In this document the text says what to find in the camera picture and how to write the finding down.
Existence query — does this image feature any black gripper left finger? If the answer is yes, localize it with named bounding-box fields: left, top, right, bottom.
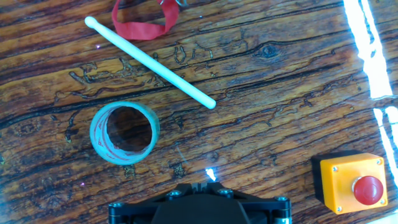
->
left=108, top=182, right=200, bottom=224

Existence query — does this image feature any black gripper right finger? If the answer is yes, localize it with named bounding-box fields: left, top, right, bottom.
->
left=211, top=182, right=292, bottom=224

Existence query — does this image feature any white wooden drumstick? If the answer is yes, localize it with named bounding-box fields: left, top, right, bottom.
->
left=84, top=16, right=217, bottom=110

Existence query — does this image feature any printed tape roll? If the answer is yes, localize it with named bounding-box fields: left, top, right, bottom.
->
left=89, top=101, right=161, bottom=166

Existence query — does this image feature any orange emergency stop button box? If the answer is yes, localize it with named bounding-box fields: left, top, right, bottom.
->
left=310, top=149, right=389, bottom=215

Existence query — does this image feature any glossy wood pattern mat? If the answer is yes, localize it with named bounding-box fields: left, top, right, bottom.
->
left=0, top=0, right=398, bottom=224

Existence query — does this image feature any red ribbon strap loop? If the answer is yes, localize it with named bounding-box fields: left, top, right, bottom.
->
left=111, top=0, right=180, bottom=41

